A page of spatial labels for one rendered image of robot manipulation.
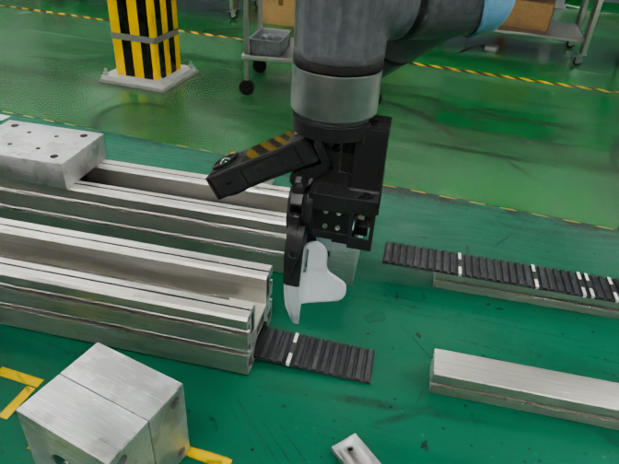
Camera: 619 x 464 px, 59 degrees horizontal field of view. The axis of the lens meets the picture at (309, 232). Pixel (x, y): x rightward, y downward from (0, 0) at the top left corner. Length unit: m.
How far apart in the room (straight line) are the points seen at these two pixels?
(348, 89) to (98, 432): 0.33
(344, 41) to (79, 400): 0.36
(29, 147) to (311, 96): 0.52
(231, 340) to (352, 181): 0.22
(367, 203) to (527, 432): 0.31
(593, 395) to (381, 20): 0.44
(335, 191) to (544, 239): 0.53
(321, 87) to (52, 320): 0.43
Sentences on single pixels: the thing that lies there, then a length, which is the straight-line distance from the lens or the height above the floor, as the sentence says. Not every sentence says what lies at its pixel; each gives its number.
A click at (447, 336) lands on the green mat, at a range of 0.71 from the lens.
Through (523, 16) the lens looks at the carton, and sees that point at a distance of 5.41.
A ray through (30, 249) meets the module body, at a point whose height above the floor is 0.84.
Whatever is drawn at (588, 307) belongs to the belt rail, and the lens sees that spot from 0.82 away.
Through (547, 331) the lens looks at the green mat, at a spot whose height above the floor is 0.78.
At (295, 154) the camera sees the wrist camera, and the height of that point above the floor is 1.04.
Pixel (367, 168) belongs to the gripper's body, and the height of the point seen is 1.04.
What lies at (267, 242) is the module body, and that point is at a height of 0.83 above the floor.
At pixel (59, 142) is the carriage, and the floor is 0.90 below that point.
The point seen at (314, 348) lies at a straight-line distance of 0.66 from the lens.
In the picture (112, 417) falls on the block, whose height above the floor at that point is 0.87.
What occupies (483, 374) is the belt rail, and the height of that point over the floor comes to 0.81.
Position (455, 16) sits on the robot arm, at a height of 1.16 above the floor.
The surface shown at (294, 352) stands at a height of 0.79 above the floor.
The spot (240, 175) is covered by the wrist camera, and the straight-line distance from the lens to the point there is 0.51.
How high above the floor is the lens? 1.25
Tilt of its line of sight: 33 degrees down
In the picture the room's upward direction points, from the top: 4 degrees clockwise
